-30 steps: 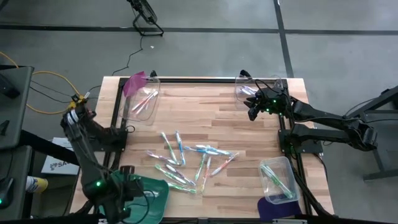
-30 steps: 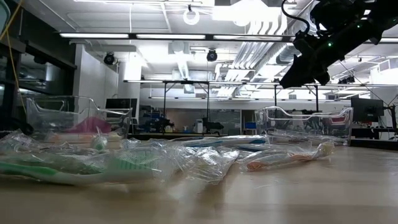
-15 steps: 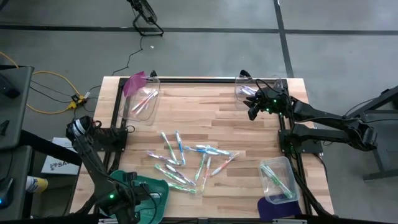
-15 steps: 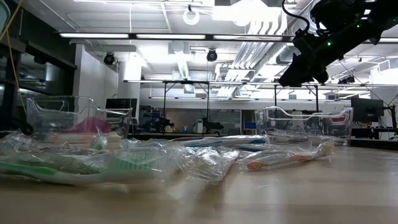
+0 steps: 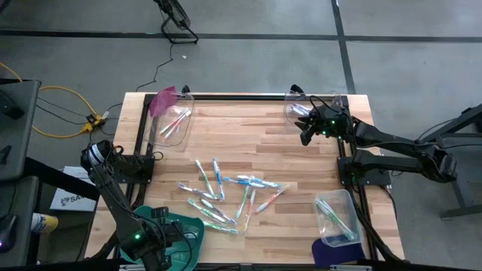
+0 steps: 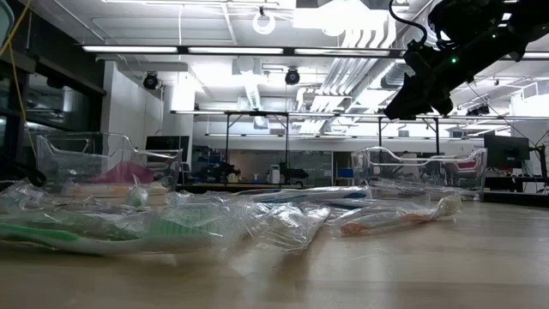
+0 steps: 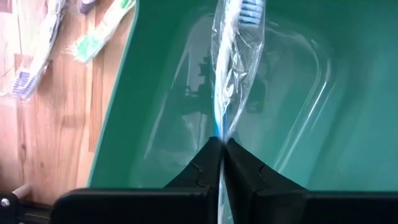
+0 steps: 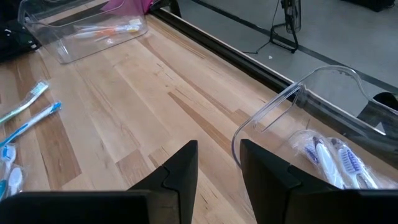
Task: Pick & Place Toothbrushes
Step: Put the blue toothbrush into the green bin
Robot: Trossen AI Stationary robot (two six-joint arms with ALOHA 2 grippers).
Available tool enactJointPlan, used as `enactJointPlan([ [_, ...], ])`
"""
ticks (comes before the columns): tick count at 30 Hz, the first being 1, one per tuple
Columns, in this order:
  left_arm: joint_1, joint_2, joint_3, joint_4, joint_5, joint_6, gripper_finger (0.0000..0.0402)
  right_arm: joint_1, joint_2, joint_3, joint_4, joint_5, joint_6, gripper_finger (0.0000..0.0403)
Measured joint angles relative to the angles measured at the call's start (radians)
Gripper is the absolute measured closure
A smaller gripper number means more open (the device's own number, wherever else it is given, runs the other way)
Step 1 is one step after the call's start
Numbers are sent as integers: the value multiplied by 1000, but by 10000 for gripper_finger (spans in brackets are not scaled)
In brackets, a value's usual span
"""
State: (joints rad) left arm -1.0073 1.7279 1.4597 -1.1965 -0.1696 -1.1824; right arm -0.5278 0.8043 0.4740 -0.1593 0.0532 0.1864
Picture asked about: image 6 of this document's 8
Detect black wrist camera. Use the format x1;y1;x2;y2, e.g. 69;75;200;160
402;39;430;60

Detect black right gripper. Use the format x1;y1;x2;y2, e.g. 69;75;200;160
383;45;468;122

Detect teal plastic basket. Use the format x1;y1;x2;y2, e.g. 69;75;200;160
0;0;15;47

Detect black monitor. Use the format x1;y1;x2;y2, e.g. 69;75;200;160
483;134;531;169
144;135;190;163

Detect clear plastic bin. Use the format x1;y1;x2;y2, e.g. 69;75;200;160
35;130;184;194
350;145;489;202

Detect black aluminium rig frame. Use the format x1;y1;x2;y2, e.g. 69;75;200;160
169;182;549;209

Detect white ring lamp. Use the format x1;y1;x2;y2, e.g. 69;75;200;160
251;10;277;36

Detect pink paper sheet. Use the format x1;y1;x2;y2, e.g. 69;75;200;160
89;161;155;185

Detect black workstation frame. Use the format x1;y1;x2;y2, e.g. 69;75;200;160
170;109;443;186

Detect silver ceiling ducts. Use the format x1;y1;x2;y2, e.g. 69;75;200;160
319;25;408;98

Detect yellow cable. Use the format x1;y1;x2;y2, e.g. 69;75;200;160
0;0;39;158

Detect blue toothbrush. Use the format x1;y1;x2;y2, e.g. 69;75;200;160
231;185;373;206
317;199;374;212

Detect black bar with lights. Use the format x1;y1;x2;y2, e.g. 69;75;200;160
80;42;407;59

